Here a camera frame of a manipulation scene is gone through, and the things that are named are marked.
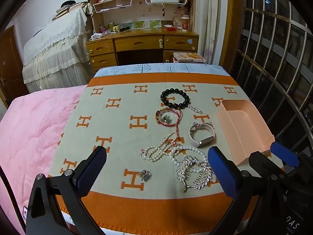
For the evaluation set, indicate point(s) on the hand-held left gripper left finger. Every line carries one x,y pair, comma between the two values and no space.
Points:
94,166

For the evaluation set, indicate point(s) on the green picture cards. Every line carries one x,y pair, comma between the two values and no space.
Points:
141,24

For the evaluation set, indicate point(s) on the pink cardboard box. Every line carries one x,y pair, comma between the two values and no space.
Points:
244,129

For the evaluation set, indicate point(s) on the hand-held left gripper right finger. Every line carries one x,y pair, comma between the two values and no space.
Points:
220,169

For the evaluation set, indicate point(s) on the wooden bookshelf hutch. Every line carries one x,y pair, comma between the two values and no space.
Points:
97,24

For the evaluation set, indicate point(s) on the red flat case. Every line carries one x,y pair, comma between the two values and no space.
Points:
171,29

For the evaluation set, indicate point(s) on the light blue bedsheet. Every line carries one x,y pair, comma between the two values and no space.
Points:
159,68

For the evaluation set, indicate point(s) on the wooden window frame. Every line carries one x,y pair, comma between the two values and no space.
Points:
234,17

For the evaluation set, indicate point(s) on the white charger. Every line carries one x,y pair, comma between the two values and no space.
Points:
96,36

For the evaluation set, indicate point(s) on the metal window grille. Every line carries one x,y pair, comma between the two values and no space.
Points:
289,24

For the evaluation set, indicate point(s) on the cream floral curtain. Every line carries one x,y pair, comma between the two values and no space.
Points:
212,17

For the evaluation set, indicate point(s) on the rhinestone hair comb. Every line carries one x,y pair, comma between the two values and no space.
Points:
185,169

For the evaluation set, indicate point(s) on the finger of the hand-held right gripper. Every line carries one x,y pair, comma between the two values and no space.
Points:
259,160
285,153

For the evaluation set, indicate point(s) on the wooden desk with drawers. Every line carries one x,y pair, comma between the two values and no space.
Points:
137,42

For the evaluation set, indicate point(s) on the dark hat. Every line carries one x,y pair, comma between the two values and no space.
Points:
68,3

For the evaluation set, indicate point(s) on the pink quilt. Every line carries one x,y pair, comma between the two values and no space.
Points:
36,132

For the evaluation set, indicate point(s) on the brown wooden door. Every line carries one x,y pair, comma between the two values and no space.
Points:
9,61

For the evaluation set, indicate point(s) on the stack of old books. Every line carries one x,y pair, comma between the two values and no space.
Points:
63,11

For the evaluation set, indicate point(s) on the red white cup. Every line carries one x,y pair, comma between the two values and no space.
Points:
185,24

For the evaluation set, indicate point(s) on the lace-covered piano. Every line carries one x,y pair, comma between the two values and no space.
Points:
56,51

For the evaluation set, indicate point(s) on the orange beige printed blanket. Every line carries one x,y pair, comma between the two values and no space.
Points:
117,132

